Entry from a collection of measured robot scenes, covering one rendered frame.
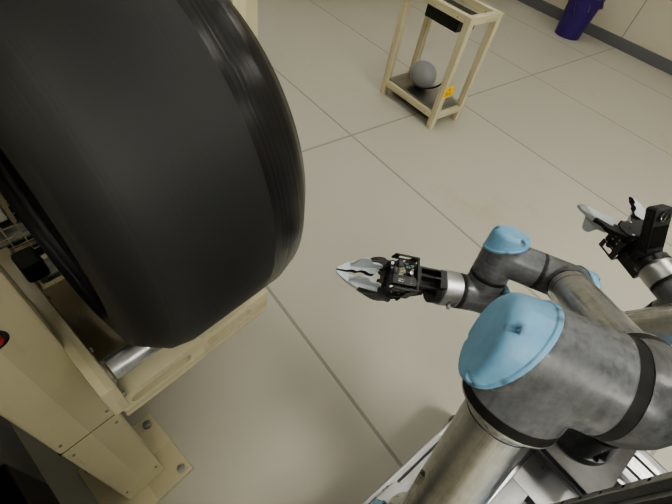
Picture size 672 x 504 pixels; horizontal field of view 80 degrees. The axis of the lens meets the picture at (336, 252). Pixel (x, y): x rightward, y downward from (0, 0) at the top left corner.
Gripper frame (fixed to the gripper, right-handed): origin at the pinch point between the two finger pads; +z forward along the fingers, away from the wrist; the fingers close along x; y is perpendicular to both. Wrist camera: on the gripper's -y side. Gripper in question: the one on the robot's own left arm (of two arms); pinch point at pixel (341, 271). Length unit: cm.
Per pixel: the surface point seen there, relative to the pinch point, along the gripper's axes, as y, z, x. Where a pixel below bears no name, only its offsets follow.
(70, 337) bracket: -5.5, 45.6, 19.3
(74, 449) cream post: -35, 48, 41
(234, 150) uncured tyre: 33.9, 22.4, -0.5
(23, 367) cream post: -2, 50, 25
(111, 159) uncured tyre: 38, 33, 6
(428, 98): -153, -92, -205
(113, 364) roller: -6.0, 37.8, 22.8
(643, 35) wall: -179, -377, -418
